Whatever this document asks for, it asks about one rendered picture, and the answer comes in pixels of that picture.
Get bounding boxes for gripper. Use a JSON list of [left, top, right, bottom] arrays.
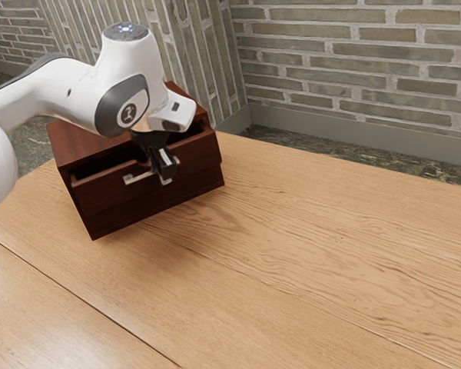
[[129, 129, 178, 186]]

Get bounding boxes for dark red wooden drawer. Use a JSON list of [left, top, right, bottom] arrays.
[[68, 125, 222, 218]]

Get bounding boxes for dark red wooden cabinet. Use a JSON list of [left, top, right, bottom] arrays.
[[46, 79, 225, 242]]

